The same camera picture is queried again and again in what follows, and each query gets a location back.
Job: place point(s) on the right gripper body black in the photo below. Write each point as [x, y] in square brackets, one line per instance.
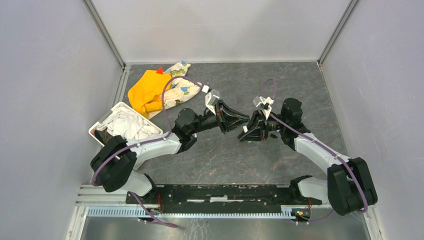
[266, 125]

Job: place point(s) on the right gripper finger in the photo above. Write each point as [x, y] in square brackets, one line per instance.
[250, 136]
[255, 120]

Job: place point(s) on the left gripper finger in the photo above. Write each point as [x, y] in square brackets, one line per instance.
[231, 113]
[236, 122]

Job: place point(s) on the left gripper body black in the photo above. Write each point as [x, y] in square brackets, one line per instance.
[222, 120]

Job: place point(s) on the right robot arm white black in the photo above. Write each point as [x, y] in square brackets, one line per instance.
[348, 186]

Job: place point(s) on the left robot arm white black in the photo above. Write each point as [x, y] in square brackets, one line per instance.
[115, 166]

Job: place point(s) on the cream patterned cloth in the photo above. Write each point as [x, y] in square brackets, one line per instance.
[178, 91]

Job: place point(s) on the yellow orange cloth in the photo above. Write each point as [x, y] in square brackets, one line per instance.
[145, 96]

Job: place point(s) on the white laundry basket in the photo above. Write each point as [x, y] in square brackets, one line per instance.
[91, 130]

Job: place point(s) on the black garment in basket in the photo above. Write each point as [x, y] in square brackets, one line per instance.
[102, 135]

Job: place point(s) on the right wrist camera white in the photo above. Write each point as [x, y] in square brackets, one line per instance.
[265, 104]

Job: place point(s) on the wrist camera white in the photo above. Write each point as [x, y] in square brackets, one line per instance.
[265, 104]
[211, 98]

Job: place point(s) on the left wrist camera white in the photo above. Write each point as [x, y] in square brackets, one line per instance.
[211, 98]

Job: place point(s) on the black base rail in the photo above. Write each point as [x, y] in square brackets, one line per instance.
[225, 199]

